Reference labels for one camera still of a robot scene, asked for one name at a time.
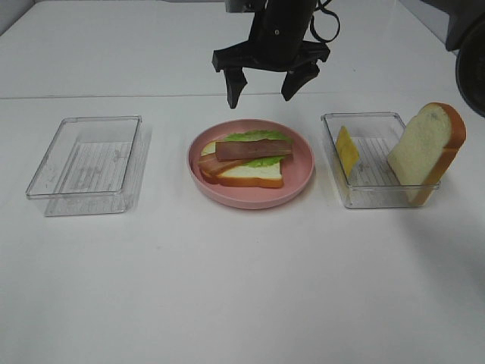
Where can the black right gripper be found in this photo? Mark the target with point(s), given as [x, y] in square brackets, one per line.
[275, 43]

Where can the green lettuce leaf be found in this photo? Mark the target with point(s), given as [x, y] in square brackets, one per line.
[255, 135]

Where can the curved bacon strip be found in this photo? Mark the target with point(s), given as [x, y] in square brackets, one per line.
[233, 150]

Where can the bread slice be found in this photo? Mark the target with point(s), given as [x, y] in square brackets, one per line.
[429, 144]
[244, 176]

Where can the yellow cheese slice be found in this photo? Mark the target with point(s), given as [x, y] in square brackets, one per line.
[346, 150]

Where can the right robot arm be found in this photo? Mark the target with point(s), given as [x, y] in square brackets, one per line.
[465, 35]

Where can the pink round plate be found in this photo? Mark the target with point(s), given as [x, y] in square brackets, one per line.
[297, 171]

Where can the right clear plastic container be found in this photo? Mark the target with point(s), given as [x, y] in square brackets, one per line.
[371, 183]

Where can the clear plastic container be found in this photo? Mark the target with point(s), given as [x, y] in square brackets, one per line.
[92, 166]
[371, 183]

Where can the left clear plastic container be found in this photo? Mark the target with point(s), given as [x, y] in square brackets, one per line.
[92, 166]

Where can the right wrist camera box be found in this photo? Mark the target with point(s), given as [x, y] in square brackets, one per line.
[243, 6]

